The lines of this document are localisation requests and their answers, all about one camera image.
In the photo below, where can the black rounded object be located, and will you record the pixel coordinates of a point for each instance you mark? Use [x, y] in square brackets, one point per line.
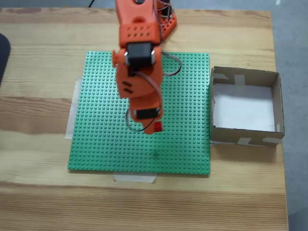
[3, 55]

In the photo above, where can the long masking tape strip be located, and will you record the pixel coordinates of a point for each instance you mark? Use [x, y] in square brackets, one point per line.
[71, 115]

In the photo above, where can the red lego block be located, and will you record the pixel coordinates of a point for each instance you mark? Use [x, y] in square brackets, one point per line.
[158, 126]

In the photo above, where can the short masking tape strip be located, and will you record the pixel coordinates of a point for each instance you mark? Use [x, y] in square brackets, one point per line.
[134, 178]

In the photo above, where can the green lego baseplate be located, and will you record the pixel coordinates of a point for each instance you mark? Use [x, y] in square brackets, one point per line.
[101, 144]

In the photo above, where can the open cardboard box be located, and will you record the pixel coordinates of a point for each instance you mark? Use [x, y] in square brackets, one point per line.
[226, 136]

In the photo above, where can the white paper box lining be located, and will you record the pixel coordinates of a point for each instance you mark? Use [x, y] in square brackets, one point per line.
[243, 108]

